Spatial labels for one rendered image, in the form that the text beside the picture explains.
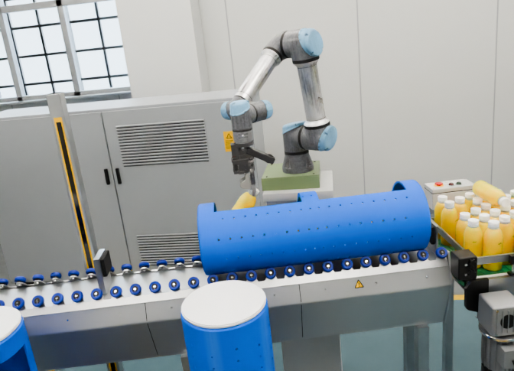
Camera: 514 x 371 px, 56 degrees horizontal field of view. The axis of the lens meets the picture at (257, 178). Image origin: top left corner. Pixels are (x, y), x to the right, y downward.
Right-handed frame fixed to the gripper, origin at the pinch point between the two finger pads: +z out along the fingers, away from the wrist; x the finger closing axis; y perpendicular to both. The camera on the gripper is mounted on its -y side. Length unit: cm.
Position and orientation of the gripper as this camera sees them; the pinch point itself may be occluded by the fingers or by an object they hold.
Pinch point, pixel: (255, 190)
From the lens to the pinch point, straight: 190.6
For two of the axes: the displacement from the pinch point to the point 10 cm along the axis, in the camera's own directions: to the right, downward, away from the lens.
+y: -9.9, 1.2, -0.3
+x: 0.6, 2.8, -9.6
